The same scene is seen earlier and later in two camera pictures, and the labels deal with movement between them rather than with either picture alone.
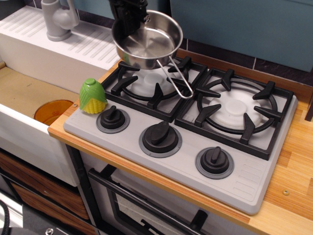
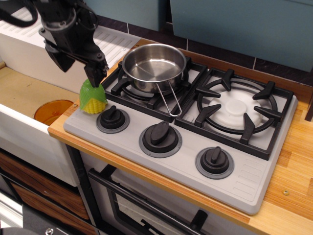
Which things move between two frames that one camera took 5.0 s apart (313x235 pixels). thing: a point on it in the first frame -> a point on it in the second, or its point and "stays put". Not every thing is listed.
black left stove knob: [113, 121] stays put
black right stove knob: [214, 163] stays put
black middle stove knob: [161, 140] stays put
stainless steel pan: [151, 45] -> [155, 68]
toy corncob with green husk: [93, 98] stays put
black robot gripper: [128, 15] -> [68, 30]
